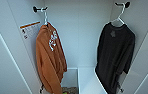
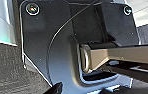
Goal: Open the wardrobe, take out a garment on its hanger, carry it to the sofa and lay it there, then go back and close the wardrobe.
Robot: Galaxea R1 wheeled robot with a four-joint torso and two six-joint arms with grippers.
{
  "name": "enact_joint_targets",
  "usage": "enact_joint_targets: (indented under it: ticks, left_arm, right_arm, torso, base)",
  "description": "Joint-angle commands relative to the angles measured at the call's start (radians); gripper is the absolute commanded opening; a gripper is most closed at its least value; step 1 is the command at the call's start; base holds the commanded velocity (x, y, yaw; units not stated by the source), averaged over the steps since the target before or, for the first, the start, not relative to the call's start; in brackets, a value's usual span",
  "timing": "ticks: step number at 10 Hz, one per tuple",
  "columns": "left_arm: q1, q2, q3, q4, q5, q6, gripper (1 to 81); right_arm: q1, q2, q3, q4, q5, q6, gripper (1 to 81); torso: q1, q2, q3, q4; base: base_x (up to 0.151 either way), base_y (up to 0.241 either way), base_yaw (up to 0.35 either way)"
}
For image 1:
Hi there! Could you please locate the white inner shelf box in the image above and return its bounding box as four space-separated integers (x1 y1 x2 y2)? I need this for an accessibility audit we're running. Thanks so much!
76 66 108 94

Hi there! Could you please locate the brown box of bottles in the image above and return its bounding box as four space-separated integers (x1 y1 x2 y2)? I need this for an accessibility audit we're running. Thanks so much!
61 85 79 94

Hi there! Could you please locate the black hanging garment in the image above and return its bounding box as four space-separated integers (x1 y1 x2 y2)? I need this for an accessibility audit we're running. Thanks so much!
94 22 137 94

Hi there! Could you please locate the white wardrobe carcass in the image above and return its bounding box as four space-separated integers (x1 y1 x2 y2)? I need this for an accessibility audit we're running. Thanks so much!
6 0 148 94

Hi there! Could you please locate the white hanger of black garment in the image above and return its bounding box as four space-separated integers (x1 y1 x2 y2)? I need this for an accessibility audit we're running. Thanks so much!
109 6 128 28

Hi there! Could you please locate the orange hanging garment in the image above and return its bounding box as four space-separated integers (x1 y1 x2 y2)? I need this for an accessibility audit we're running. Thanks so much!
35 22 69 94

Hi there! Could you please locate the white sticker with orange band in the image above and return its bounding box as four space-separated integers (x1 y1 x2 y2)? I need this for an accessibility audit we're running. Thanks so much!
19 21 42 42

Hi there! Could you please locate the white hanger of orange garment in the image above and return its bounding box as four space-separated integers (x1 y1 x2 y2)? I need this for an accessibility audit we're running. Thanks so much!
40 9 54 28

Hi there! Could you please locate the black hook above orange garment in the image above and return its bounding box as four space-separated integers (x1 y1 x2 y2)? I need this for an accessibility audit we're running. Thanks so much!
32 5 49 14

